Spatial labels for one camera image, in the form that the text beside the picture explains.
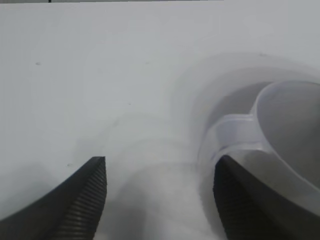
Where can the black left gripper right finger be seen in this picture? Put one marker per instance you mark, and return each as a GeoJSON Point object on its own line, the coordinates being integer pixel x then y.
{"type": "Point", "coordinates": [250, 207]}

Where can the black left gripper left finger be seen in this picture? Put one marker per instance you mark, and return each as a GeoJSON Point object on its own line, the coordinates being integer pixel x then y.
{"type": "Point", "coordinates": [62, 212]}

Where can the clear plastic measuring cup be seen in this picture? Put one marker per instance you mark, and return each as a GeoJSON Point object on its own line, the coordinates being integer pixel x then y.
{"type": "Point", "coordinates": [237, 130]}

